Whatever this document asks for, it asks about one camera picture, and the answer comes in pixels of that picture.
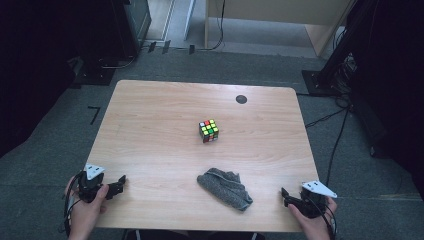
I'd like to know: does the black metal stand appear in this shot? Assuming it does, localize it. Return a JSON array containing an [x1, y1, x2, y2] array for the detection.
[[301, 0, 378, 98]]

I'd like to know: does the long black floor cable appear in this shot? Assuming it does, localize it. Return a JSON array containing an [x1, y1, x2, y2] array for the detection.
[[324, 108, 350, 188]]

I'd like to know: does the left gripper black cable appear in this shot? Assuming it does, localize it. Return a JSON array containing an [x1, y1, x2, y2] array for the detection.
[[62, 171, 84, 237]]

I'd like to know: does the person's right hand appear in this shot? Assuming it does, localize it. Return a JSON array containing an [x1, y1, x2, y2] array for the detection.
[[288, 198, 338, 240]]

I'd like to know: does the dark curtain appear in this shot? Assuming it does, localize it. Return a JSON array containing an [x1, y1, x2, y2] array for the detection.
[[0, 0, 118, 158], [346, 0, 424, 201]]

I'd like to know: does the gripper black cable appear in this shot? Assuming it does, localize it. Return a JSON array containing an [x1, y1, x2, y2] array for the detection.
[[62, 171, 84, 237], [309, 196, 338, 240]]

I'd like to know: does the multicoloured puzzle cube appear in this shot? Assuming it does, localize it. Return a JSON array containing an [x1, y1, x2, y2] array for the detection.
[[198, 118, 220, 144]]

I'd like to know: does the grey knitted cloth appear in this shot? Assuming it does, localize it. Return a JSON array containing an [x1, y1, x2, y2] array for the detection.
[[196, 167, 254, 212]]

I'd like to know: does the black angled floor tape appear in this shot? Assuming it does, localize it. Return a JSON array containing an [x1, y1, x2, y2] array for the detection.
[[87, 105, 101, 126]]

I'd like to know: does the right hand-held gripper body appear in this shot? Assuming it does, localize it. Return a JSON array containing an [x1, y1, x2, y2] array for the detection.
[[296, 180, 338, 219]]

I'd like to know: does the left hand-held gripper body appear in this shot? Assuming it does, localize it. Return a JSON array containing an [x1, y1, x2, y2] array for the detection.
[[78, 163, 111, 204]]

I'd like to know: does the black cabinet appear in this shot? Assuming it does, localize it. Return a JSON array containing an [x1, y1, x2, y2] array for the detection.
[[111, 0, 153, 60]]

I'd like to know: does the black floor base plate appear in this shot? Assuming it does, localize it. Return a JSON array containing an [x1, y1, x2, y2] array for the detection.
[[70, 56, 116, 87]]

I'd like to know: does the black hanging cable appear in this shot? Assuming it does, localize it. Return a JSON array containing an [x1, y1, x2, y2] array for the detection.
[[199, 0, 226, 52]]

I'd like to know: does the beige wooden desk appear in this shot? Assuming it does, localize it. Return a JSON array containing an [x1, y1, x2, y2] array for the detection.
[[204, 0, 354, 58]]

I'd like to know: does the short black floor cable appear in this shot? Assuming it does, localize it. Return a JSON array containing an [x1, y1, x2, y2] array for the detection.
[[304, 106, 349, 129]]

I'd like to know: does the person's left hand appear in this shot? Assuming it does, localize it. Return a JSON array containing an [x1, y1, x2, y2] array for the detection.
[[64, 176, 110, 240]]

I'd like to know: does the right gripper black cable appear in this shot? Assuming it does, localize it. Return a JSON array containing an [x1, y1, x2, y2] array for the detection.
[[309, 196, 338, 240]]

